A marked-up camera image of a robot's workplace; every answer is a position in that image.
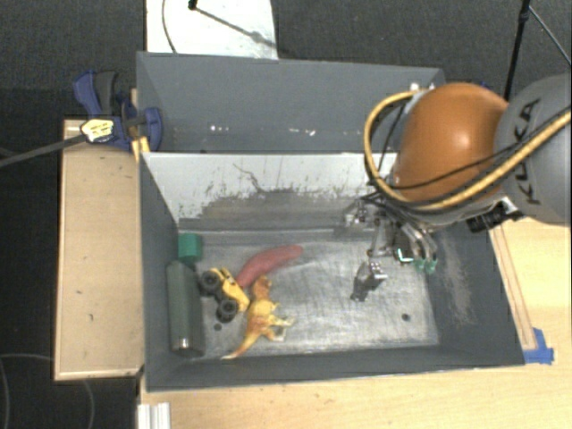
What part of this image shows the yellow toy truck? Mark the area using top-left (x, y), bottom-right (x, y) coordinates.
top-left (196, 266), bottom-right (251, 324)

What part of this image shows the green cup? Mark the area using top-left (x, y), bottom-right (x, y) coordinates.
top-left (177, 232), bottom-right (205, 271)

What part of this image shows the grey metal bin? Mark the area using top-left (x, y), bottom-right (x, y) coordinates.
top-left (135, 51), bottom-right (526, 392)

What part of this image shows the pale wood board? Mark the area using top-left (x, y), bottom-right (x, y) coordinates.
top-left (53, 118), bottom-right (147, 382)

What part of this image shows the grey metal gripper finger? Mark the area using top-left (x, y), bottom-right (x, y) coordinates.
top-left (349, 260), bottom-right (373, 302)
top-left (360, 262), bottom-right (389, 303)

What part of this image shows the black cylinder on white bracket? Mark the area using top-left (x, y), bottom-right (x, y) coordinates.
top-left (466, 203), bottom-right (525, 234)

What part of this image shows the yellow toy dinosaur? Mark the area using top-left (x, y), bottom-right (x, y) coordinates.
top-left (220, 274), bottom-right (297, 361)

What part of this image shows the red-brown toy sweet potato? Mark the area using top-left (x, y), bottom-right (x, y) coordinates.
top-left (235, 244), bottom-right (305, 288)

